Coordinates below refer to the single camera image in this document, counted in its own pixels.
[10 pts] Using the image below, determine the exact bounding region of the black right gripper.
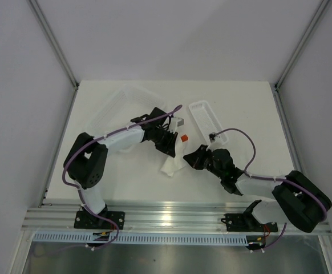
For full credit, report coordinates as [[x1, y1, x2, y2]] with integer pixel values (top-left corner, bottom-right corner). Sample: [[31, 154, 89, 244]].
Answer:
[[183, 144, 224, 179]]

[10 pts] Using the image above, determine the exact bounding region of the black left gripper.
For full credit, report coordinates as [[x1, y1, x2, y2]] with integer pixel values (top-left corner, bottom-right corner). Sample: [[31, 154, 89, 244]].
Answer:
[[152, 127, 178, 158]]

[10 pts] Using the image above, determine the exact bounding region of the orange plastic spoon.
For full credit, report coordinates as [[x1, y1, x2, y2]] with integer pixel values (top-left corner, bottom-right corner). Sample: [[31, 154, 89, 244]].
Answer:
[[181, 134, 189, 142]]

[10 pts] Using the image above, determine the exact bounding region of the white paper napkin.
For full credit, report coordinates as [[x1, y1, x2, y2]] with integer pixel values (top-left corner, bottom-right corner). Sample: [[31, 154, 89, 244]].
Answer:
[[160, 137, 188, 178]]

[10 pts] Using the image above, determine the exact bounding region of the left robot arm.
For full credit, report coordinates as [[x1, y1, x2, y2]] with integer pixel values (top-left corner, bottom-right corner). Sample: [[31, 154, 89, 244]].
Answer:
[[62, 104, 184, 228]]

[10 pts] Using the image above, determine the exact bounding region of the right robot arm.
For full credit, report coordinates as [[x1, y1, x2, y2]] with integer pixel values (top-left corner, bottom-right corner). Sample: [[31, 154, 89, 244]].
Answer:
[[183, 145, 332, 233]]

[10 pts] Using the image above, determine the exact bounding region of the large white plastic basket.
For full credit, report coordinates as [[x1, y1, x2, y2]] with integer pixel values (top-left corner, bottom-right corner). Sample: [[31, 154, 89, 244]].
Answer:
[[84, 84, 167, 136]]

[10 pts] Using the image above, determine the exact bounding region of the small white cutlery tray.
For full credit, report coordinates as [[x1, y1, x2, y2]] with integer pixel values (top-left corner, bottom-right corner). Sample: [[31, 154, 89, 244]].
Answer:
[[188, 100, 222, 145]]

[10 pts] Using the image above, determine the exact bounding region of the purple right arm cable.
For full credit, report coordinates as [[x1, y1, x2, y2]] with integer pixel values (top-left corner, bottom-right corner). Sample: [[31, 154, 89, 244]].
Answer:
[[208, 127, 328, 252]]

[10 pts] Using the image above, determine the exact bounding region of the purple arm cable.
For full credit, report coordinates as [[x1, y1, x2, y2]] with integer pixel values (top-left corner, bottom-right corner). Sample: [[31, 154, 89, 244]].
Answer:
[[62, 104, 183, 255], [208, 127, 328, 252]]

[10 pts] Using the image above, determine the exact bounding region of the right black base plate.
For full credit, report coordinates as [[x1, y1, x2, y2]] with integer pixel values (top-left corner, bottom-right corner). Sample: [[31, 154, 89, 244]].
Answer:
[[221, 213, 278, 232]]

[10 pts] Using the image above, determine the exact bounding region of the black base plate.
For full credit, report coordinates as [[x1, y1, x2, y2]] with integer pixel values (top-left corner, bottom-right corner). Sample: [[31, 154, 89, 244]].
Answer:
[[74, 211, 125, 230], [221, 213, 278, 232]]

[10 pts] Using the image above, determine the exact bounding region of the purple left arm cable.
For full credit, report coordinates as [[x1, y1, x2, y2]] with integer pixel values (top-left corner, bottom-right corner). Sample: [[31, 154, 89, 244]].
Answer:
[[62, 104, 183, 255]]

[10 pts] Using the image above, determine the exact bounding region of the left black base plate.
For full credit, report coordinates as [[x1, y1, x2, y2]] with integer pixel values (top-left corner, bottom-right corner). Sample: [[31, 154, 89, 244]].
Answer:
[[74, 211, 125, 230]]

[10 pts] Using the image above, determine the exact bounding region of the white slotted cable duct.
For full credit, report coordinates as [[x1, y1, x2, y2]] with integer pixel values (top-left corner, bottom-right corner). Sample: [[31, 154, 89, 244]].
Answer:
[[33, 231, 248, 247]]

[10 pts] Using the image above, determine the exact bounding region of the right aluminium frame post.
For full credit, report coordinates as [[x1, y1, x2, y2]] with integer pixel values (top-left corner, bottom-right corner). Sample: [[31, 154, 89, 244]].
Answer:
[[274, 0, 332, 92]]

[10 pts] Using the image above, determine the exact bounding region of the aluminium frame post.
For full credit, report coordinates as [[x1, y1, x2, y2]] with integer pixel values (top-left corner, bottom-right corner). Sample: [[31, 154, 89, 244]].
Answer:
[[27, 0, 79, 90], [274, 0, 332, 92]]

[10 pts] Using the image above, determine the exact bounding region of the aluminium mounting rail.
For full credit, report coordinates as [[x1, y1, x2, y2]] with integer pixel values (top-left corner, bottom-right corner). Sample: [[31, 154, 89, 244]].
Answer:
[[21, 200, 332, 236]]

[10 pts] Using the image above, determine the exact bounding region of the left aluminium frame post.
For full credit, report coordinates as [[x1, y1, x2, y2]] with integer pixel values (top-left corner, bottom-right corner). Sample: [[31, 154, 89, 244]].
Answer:
[[27, 0, 79, 90]]

